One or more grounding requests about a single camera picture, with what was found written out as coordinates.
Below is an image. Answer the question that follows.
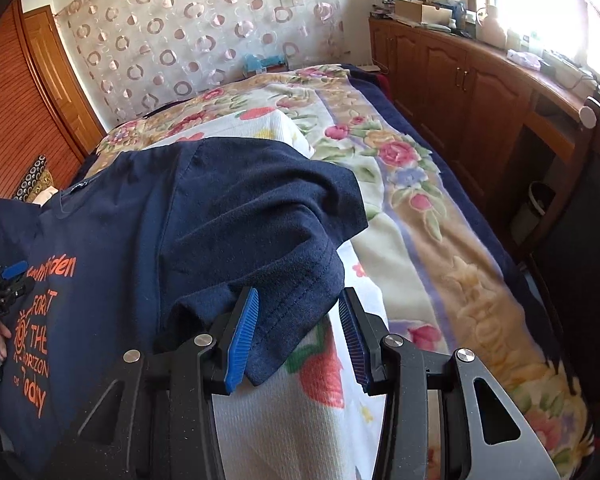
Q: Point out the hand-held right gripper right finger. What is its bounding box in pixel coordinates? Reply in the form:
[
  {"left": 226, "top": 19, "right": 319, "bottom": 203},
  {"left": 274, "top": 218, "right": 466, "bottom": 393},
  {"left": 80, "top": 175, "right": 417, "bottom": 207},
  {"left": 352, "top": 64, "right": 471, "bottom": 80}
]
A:
[{"left": 337, "top": 287, "right": 563, "bottom": 480}]

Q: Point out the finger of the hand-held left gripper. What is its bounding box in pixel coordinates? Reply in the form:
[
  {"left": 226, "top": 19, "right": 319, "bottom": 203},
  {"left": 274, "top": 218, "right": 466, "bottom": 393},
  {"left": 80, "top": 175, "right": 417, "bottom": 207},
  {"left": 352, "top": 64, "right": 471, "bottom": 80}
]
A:
[
  {"left": 0, "top": 277, "right": 36, "bottom": 302},
  {"left": 0, "top": 260, "right": 31, "bottom": 282}
]

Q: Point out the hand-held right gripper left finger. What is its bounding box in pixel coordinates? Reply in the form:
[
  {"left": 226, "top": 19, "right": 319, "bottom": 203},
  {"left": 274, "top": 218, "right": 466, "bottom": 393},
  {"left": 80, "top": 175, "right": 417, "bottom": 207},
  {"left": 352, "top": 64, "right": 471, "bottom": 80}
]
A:
[{"left": 45, "top": 286, "right": 261, "bottom": 480}]

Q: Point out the navy blue printed t-shirt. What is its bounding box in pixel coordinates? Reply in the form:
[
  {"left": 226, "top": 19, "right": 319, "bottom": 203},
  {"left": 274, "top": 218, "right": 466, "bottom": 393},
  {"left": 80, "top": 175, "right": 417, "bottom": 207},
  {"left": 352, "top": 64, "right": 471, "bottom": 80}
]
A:
[{"left": 0, "top": 140, "right": 371, "bottom": 471}]

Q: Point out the black gold patterned pillow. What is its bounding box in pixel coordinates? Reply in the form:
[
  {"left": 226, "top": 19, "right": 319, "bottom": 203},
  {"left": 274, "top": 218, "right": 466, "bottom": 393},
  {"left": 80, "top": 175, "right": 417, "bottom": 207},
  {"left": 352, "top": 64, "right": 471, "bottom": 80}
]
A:
[{"left": 10, "top": 154, "right": 56, "bottom": 201}]

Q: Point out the white strawberry print sheet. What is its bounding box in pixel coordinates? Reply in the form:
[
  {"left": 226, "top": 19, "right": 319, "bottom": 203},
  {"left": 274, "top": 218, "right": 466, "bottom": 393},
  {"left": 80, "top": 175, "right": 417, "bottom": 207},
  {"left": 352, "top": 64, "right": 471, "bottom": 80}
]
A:
[{"left": 145, "top": 105, "right": 396, "bottom": 480}]

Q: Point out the floral blanket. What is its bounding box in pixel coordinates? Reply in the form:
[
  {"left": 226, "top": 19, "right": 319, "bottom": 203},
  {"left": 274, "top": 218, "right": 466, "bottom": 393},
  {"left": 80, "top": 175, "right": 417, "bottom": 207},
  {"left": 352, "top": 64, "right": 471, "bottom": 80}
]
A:
[{"left": 87, "top": 64, "right": 593, "bottom": 480}]

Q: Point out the wooden louvered wardrobe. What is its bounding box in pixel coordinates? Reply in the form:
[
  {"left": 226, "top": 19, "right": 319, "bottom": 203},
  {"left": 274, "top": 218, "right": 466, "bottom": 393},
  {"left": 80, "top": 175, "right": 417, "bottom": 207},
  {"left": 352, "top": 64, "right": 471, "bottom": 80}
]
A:
[{"left": 0, "top": 0, "right": 106, "bottom": 221}]

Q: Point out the white waste bin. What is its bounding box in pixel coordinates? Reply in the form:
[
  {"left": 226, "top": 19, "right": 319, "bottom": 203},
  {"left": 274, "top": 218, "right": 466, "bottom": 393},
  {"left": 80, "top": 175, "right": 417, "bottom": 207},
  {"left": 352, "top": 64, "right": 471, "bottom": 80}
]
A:
[{"left": 512, "top": 181, "right": 558, "bottom": 241}]

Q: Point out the black chair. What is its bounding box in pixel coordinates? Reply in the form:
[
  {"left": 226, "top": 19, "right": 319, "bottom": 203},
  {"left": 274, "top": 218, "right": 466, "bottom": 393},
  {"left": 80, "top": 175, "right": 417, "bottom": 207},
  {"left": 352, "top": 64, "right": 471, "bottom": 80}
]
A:
[{"left": 525, "top": 85, "right": 600, "bottom": 441}]

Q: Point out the wooden sideboard cabinet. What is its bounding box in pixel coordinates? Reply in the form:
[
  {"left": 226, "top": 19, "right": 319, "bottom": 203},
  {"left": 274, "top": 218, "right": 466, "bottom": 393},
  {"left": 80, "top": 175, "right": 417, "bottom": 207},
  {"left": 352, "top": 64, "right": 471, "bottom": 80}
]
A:
[{"left": 369, "top": 15, "right": 600, "bottom": 261}]

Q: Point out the light blue toy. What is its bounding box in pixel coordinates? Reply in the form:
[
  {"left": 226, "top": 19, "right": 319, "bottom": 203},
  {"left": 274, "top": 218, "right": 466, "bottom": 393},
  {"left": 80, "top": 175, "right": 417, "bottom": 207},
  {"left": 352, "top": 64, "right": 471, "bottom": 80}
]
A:
[{"left": 242, "top": 54, "right": 287, "bottom": 77}]

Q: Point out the circle pattern sheer curtain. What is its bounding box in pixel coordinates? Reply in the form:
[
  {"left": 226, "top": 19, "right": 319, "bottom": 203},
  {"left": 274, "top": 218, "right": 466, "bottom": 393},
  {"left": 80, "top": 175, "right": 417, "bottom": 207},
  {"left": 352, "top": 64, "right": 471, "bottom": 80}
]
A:
[{"left": 55, "top": 0, "right": 346, "bottom": 126}]

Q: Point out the purple crumpled cloth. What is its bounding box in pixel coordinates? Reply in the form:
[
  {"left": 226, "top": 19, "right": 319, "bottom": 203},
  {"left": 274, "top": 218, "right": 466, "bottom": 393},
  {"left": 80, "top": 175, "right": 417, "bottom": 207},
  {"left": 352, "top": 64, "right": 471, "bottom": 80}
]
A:
[{"left": 506, "top": 50, "right": 543, "bottom": 68}]

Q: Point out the cardboard box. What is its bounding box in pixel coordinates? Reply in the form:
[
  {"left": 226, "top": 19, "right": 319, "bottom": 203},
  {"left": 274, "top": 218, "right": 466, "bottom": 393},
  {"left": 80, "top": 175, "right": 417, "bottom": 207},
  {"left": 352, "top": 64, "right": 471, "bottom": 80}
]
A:
[{"left": 394, "top": 0, "right": 438, "bottom": 26}]

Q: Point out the white jug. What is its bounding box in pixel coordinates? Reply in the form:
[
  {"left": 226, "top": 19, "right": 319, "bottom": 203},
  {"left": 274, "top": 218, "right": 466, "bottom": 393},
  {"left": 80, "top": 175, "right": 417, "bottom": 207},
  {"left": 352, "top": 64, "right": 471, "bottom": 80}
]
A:
[{"left": 480, "top": 5, "right": 508, "bottom": 46}]

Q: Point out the window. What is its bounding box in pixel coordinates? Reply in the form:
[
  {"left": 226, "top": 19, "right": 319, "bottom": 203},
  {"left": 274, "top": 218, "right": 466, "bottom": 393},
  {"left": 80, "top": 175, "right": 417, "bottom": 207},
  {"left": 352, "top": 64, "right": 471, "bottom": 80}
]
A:
[{"left": 472, "top": 0, "right": 600, "bottom": 91}]

